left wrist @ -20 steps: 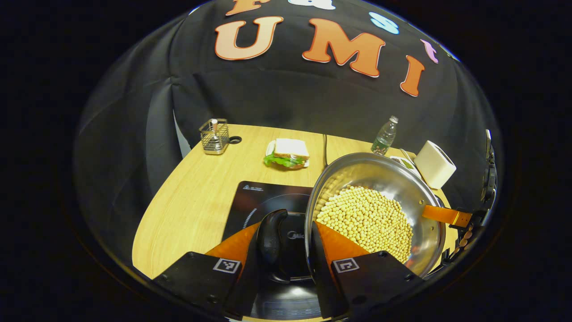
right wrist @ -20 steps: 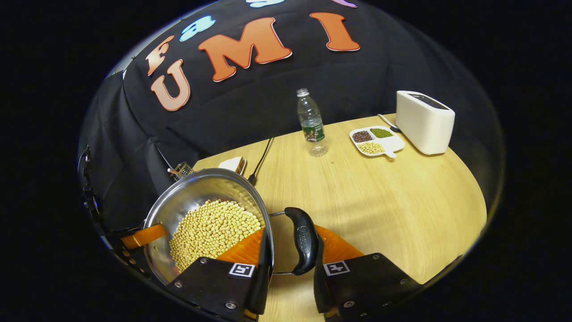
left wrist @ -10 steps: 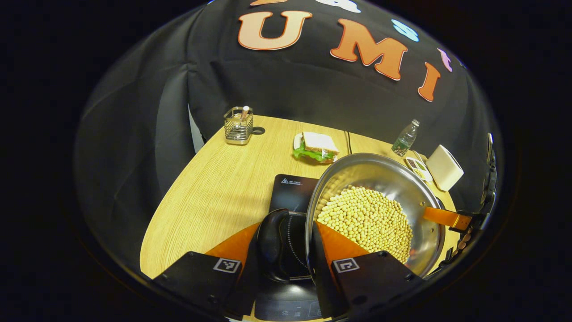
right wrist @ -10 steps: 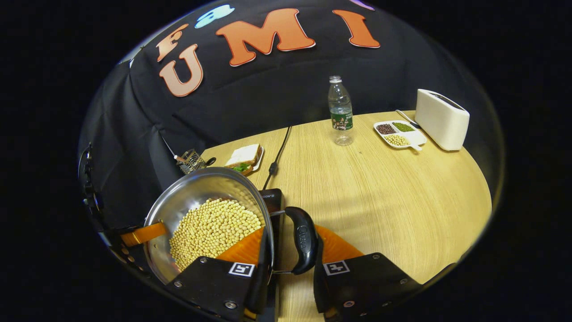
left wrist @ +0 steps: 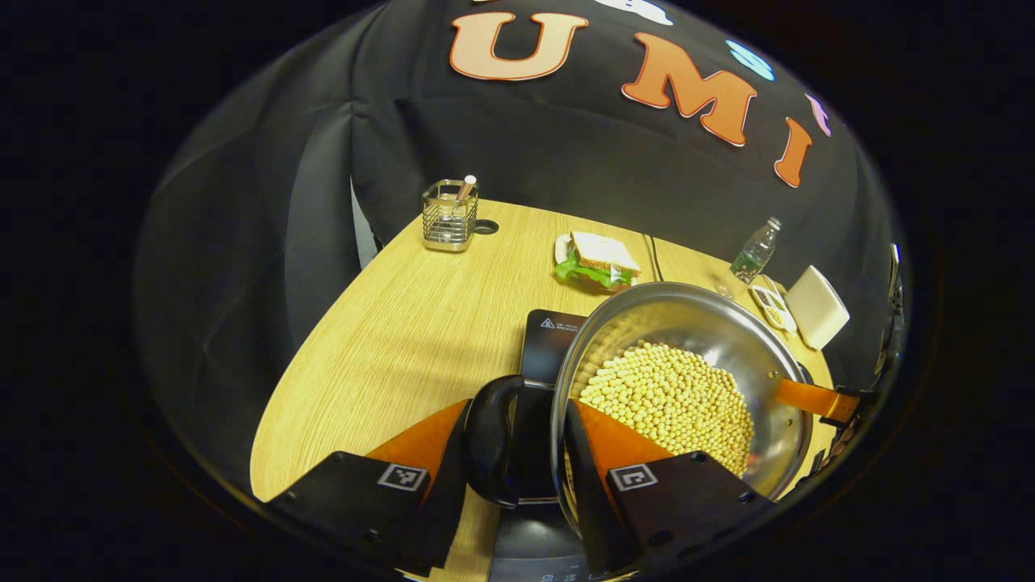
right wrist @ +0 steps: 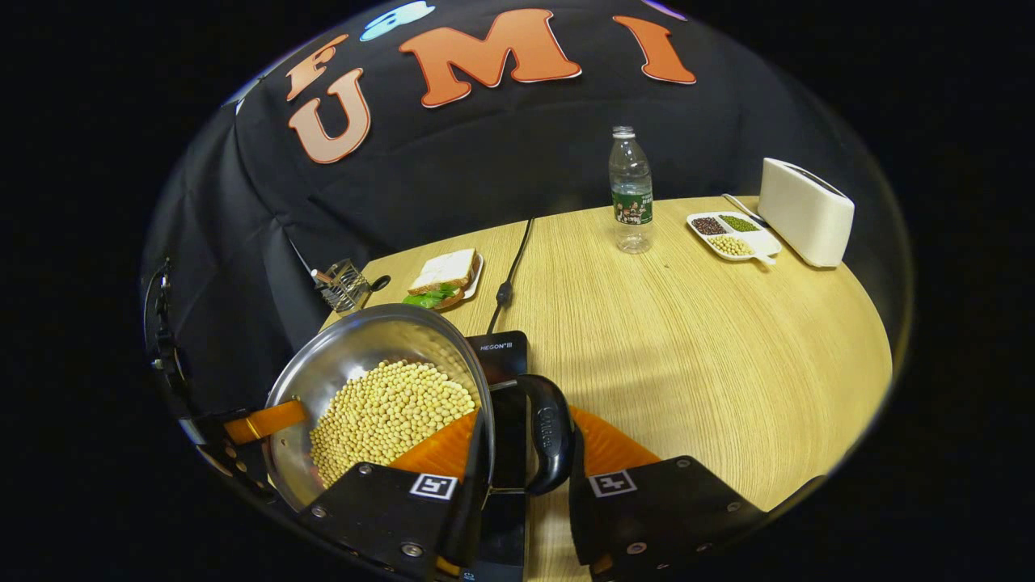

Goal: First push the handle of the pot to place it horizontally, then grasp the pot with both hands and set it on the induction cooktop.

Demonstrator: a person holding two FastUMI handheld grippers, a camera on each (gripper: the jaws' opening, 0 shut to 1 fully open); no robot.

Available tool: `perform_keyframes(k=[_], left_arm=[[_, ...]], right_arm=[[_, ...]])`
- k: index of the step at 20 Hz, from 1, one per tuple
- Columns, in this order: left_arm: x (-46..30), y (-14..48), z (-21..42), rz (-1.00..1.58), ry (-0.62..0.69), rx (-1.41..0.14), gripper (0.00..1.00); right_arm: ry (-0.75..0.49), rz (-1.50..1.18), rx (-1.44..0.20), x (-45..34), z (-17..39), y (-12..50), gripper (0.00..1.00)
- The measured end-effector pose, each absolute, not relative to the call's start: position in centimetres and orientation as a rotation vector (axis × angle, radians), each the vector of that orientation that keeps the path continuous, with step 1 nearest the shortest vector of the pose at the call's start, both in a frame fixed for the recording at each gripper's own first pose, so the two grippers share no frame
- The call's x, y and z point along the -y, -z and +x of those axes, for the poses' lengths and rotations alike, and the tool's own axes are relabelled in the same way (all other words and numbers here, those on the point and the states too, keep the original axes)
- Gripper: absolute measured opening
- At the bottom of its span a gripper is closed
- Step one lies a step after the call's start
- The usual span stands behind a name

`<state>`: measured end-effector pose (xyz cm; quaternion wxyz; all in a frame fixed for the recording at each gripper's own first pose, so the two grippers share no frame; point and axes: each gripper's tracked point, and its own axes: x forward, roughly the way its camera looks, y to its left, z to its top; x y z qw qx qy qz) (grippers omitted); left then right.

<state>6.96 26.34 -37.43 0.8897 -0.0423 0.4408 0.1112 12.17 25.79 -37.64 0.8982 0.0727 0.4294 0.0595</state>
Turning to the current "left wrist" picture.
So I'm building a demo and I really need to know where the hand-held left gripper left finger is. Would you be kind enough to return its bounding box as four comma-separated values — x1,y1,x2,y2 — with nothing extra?
265,398,475,576

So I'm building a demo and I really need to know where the metal wire utensil holder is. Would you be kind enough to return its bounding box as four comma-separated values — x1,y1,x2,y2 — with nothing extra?
421,175,479,253

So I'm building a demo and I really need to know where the black backdrop cloth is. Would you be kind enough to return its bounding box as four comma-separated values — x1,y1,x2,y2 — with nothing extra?
133,0,898,486

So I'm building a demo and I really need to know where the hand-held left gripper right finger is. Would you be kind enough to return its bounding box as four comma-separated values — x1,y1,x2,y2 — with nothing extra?
563,399,779,576

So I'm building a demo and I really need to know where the sandwich with lettuce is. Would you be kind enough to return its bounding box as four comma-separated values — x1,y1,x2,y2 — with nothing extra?
555,231,642,290

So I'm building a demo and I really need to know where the white toaster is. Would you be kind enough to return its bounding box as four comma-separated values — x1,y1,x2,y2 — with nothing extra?
783,265,851,351

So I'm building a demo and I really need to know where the pile of soybeans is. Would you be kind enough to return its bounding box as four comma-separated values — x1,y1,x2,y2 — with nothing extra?
578,339,757,478

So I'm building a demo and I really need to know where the white divided dish of beans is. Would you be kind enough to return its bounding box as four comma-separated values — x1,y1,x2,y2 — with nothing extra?
748,283,800,334

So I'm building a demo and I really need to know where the clear plastic water bottle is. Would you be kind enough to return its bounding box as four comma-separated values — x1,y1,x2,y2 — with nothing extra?
729,216,783,285

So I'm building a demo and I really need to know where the black induction cooktop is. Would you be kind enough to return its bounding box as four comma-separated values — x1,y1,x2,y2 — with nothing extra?
489,309,640,582

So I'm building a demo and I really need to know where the steel pot with black handles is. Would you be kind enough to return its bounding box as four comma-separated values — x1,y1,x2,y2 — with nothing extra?
463,281,816,538

